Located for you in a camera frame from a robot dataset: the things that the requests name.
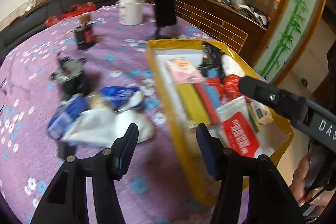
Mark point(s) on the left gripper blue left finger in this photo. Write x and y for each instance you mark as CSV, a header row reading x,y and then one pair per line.
x,y
123,150

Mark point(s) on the red bag on sofa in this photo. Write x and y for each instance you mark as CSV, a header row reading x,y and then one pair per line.
x,y
75,10

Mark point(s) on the wooden brick pattern sideboard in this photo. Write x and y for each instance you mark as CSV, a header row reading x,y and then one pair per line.
x,y
224,24

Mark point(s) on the red plastic bag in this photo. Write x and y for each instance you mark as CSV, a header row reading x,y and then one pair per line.
x,y
227,88

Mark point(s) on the yellow rimmed white tray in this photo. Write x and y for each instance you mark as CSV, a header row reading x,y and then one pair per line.
x,y
182,123

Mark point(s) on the white plastic jar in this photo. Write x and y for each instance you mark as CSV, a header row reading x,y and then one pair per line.
x,y
130,12

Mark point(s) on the blue white plastic bag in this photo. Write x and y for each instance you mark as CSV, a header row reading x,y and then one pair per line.
x,y
118,98

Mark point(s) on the black gear holder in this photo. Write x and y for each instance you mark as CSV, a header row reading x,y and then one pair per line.
x,y
70,77

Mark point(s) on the black plastic pouch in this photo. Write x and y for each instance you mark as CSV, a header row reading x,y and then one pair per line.
x,y
212,59

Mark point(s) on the bamboo painted wall panel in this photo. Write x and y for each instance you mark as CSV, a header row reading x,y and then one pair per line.
x,y
290,38

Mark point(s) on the colourful foam sheets bag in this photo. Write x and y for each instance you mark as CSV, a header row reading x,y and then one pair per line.
x,y
197,104

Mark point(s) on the black phone on stand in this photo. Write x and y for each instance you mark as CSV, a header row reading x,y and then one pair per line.
x,y
164,11

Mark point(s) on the red white wet wipes pack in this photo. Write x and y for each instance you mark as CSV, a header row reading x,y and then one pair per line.
x,y
237,130

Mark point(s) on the white towel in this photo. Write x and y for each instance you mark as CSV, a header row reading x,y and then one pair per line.
x,y
101,127

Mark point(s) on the purple floral tablecloth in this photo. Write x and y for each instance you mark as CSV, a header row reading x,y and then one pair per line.
x,y
60,104

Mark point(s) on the black red small device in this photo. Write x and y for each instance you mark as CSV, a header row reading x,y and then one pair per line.
x,y
84,35

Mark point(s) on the black sofa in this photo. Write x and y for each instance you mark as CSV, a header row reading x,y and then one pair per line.
x,y
26,26

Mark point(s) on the pink tissue pack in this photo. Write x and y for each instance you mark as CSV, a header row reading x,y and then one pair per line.
x,y
183,72

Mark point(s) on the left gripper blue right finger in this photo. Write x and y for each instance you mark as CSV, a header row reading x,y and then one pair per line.
x,y
212,151

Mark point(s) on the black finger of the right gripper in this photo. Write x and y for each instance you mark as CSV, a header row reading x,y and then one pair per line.
x,y
259,91

